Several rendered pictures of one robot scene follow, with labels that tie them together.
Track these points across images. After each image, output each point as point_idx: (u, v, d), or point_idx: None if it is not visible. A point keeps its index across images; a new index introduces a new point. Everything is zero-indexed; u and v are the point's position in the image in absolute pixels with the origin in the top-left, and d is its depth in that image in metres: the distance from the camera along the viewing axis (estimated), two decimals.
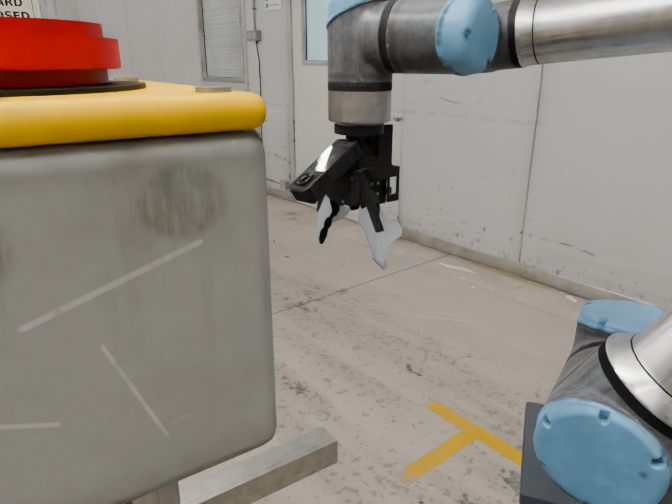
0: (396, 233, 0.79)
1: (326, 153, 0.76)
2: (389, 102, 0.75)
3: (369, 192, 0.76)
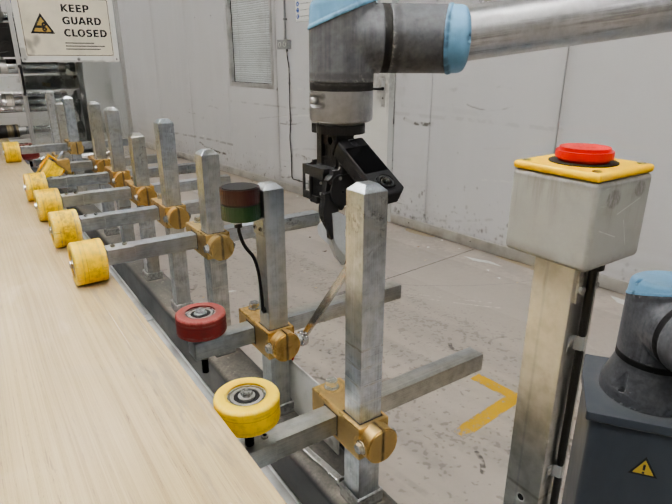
0: None
1: (356, 155, 0.75)
2: None
3: None
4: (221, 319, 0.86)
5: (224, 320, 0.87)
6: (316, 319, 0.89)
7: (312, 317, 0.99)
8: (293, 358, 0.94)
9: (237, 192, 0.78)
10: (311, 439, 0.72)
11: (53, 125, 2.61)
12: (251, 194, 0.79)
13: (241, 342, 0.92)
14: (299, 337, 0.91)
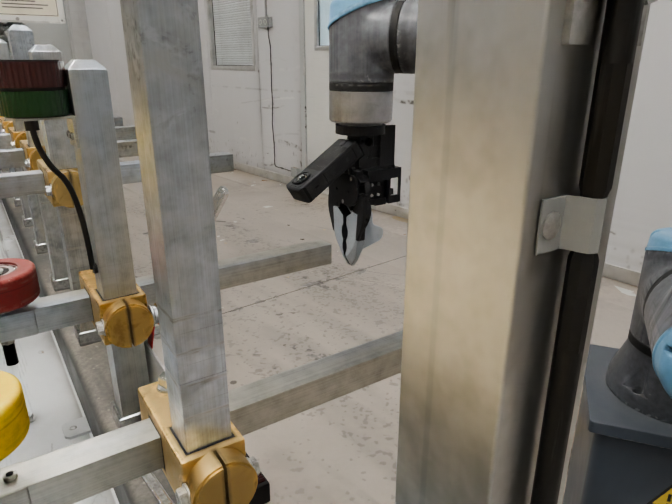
0: (375, 238, 0.82)
1: (326, 153, 0.77)
2: (389, 102, 0.74)
3: (365, 206, 0.76)
4: (20, 280, 0.55)
5: (27, 283, 0.56)
6: None
7: None
8: (152, 342, 0.63)
9: (11, 63, 0.47)
10: (109, 478, 0.41)
11: None
12: (39, 69, 0.48)
13: (68, 319, 0.61)
14: (154, 312, 0.59)
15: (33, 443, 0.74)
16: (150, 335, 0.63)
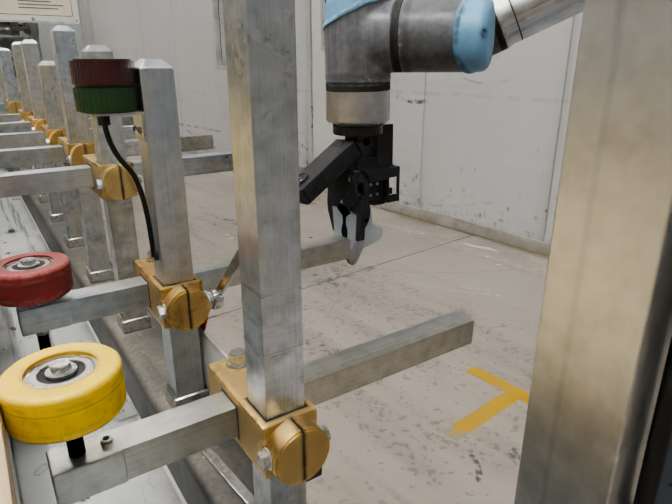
0: (375, 237, 0.82)
1: (323, 154, 0.76)
2: (386, 102, 0.74)
3: (364, 206, 0.76)
4: (57, 272, 0.57)
5: (63, 275, 0.58)
6: (232, 271, 0.61)
7: (215, 279, 0.70)
8: (205, 327, 0.67)
9: (91, 62, 0.50)
10: (191, 444, 0.45)
11: (0, 89, 2.33)
12: (116, 67, 0.51)
13: (100, 311, 0.62)
14: (210, 297, 0.63)
15: None
16: (203, 320, 0.66)
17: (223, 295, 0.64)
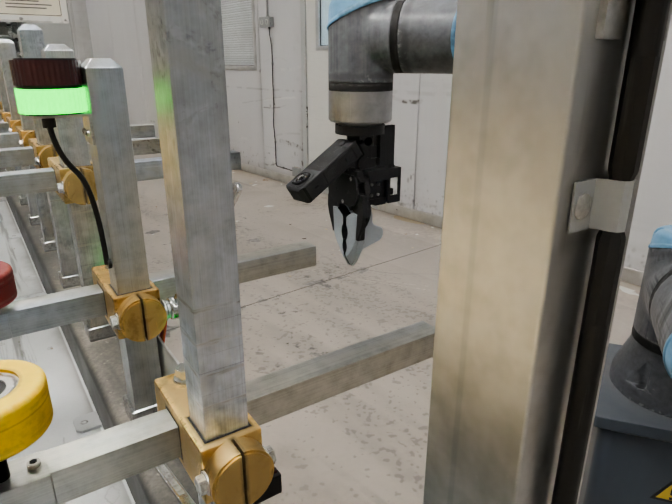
0: (375, 238, 0.82)
1: (325, 153, 0.77)
2: (389, 102, 0.74)
3: (365, 206, 0.76)
4: None
5: (3, 285, 0.55)
6: None
7: (169, 288, 0.67)
8: (164, 336, 0.64)
9: (30, 62, 0.48)
10: (129, 466, 0.42)
11: None
12: (58, 67, 0.49)
13: (43, 323, 0.59)
14: (167, 307, 0.60)
15: (45, 437, 0.75)
16: (162, 330, 0.64)
17: None
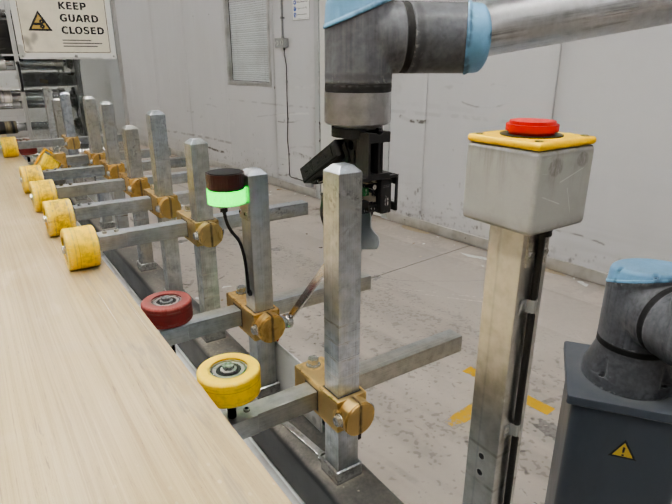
0: None
1: None
2: (340, 105, 0.70)
3: (322, 204, 0.78)
4: (186, 306, 0.87)
5: (189, 307, 0.88)
6: (301, 303, 0.91)
7: (279, 307, 1.00)
8: (278, 339, 0.97)
9: (222, 177, 0.81)
10: (292, 413, 0.75)
11: (50, 121, 2.64)
12: (236, 179, 0.82)
13: (206, 331, 0.92)
14: (284, 320, 0.93)
15: None
16: None
17: (293, 318, 0.94)
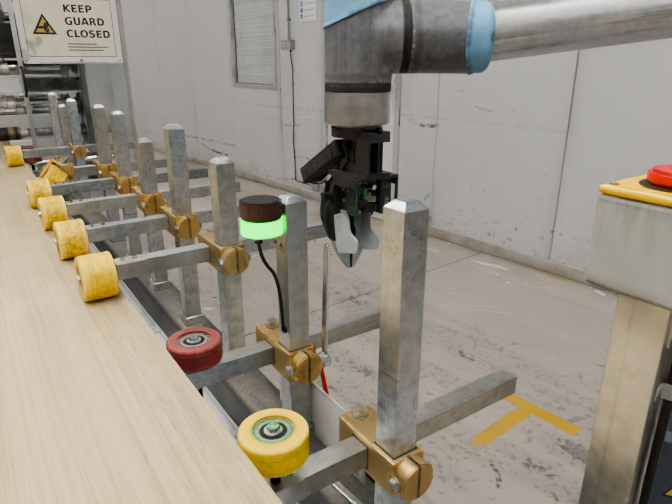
0: (351, 249, 0.78)
1: None
2: (340, 105, 0.70)
3: (322, 204, 0.78)
4: (217, 346, 0.79)
5: (219, 347, 0.80)
6: (324, 325, 0.86)
7: (313, 342, 0.91)
8: (327, 390, 0.86)
9: (259, 207, 0.73)
10: (340, 473, 0.67)
11: (55, 128, 2.56)
12: (274, 208, 0.74)
13: (236, 371, 0.84)
14: (319, 355, 0.86)
15: None
16: (324, 383, 0.86)
17: None
